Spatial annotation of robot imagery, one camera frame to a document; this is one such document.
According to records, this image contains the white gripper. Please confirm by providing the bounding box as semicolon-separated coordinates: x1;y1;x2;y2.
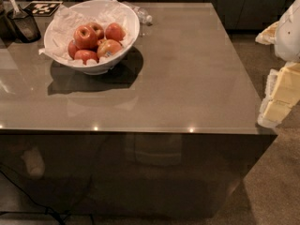
255;0;300;128

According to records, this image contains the large top red apple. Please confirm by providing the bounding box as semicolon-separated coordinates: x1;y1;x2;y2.
73;25;98;50

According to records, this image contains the red apple back right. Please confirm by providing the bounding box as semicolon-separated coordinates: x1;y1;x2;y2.
105;22;126;41

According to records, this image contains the red yellow apple with sticker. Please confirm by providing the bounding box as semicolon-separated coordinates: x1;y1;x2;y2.
97;39;123;58

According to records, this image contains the red apple back middle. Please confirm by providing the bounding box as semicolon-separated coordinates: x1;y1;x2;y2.
87;22;104;39

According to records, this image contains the white ceramic bowl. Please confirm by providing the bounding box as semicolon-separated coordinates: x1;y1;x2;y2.
43;0;141;76

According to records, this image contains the red apple front left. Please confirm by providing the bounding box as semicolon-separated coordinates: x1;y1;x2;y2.
74;50;98;65

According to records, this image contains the red apple far left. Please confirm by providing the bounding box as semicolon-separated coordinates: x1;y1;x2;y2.
67;40;79;59

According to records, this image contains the clear plastic water bottle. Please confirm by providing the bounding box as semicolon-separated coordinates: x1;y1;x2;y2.
124;2;153;24

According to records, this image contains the black white fiducial marker card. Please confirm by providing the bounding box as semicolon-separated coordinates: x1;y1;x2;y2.
24;1;62;17

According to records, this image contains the dark glass cup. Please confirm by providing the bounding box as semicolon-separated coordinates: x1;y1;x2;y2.
7;9;41;43

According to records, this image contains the white handled utensil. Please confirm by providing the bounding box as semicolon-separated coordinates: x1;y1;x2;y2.
8;0;28;19

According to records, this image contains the black floor cable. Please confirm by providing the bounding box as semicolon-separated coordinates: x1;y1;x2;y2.
0;168;97;225

